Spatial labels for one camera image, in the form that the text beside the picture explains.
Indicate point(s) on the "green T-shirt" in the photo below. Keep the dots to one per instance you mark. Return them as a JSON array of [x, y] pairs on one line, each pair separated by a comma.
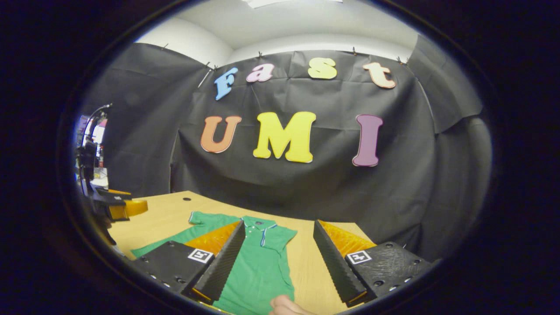
[[258, 267]]

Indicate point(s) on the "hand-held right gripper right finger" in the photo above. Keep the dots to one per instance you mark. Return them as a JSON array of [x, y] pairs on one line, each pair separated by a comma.
[[337, 267]]

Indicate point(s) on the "black backdrop cloth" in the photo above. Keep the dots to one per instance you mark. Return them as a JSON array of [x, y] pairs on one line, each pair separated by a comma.
[[306, 183]]

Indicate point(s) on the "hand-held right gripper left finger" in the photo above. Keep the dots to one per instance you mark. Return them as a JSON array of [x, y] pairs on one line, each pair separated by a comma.
[[223, 262]]

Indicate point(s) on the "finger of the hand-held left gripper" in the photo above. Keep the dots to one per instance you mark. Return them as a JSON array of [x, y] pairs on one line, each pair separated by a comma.
[[116, 199]]

